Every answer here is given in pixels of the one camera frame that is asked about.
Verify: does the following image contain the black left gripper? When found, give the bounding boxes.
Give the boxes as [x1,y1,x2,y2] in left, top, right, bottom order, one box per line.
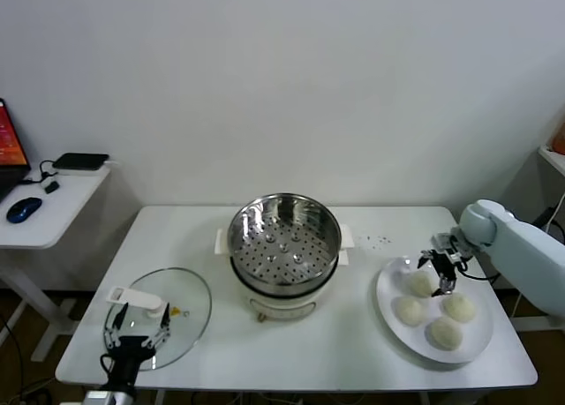
[103,302,172,391]

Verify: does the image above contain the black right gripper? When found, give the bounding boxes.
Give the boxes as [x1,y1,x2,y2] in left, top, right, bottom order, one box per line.
[417,248,458,297]

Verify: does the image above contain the white steamed baozi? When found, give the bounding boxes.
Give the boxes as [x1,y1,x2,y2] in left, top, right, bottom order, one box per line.
[392,295,426,327]
[425,316,463,351]
[406,271,436,298]
[441,291,478,325]

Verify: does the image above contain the stainless steel steamer basket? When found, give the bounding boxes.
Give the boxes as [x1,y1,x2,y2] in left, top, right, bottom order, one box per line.
[214,193,356,288]

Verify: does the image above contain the large white plate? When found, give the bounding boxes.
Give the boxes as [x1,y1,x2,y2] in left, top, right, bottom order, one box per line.
[375,255,494,364]

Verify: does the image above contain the dark crumbs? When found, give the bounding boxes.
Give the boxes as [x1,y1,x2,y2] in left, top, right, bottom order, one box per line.
[356,233,392,247]

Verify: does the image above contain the small white desk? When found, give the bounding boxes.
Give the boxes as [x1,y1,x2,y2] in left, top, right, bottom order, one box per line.
[0,160,124,363]

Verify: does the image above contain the white electric cooker pot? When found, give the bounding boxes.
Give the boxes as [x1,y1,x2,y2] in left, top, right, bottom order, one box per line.
[229,250,350,323]

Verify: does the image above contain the blue computer mouse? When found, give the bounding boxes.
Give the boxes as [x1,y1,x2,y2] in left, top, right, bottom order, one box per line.
[5,197,44,224]

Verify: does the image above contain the flat black device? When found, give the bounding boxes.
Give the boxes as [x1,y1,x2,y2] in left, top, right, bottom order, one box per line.
[52,153,110,173]

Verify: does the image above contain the orange object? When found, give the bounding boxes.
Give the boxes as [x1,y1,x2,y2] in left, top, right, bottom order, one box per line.
[548,117,565,155]

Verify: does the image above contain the laptop with red screen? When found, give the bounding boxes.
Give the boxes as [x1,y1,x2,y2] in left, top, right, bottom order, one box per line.
[0,98,33,203]

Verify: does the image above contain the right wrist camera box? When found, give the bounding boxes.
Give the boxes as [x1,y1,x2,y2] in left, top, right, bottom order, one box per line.
[432,230,470,263]

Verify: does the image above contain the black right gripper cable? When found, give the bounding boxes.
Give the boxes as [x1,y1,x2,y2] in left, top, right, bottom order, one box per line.
[456,263,502,283]

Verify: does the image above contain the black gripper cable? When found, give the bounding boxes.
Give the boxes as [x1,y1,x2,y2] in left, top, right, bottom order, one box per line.
[456,263,502,283]
[99,353,117,382]

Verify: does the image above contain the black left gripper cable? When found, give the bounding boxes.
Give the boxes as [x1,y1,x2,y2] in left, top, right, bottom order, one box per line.
[99,353,117,382]

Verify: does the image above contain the glass lid white handle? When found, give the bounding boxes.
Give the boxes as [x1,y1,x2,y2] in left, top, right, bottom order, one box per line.
[102,266,214,372]

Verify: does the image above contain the white power cable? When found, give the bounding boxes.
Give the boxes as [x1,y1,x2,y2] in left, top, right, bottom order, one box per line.
[510,217,557,321]

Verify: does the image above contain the black power cable with adapter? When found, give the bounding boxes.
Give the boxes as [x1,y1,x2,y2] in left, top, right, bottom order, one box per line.
[531,206,558,229]

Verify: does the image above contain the thin black desk cable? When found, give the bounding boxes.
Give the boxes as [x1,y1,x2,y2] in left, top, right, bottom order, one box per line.
[16,159,61,188]

